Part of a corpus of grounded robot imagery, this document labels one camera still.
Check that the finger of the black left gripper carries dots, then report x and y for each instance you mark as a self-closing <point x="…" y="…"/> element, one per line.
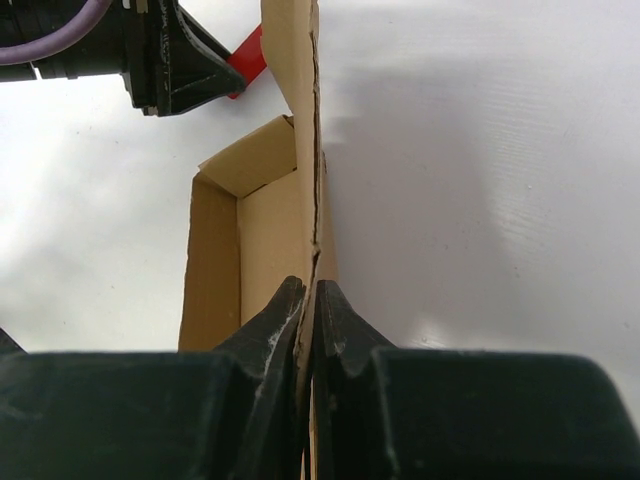
<point x="192" y="67"/>

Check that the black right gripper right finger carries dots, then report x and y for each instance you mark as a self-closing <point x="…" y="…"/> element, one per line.
<point x="385" y="412"/>

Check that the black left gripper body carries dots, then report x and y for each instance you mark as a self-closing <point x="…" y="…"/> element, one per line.
<point x="146" y="56"/>

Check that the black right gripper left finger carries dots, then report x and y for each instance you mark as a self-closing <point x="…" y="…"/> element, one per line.
<point x="150" y="410"/>

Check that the brown cardboard box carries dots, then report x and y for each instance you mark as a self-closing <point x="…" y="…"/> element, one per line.
<point x="260" y="239"/>

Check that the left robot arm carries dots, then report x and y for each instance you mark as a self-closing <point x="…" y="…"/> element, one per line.
<point x="60" y="39"/>

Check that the red rectangular block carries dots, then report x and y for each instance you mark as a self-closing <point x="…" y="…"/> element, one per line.
<point x="248" y="58"/>

